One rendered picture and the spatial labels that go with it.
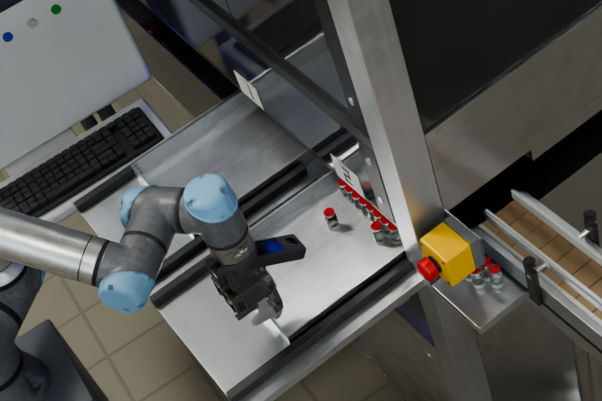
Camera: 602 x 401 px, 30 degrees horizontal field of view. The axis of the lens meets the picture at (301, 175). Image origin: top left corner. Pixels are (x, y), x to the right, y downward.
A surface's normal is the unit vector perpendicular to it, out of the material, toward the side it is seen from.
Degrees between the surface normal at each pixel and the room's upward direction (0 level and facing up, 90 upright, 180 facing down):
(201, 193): 0
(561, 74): 90
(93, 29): 90
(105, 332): 0
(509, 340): 90
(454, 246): 0
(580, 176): 90
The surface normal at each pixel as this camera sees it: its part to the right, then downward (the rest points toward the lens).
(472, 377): 0.55, 0.51
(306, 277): -0.26, -0.66
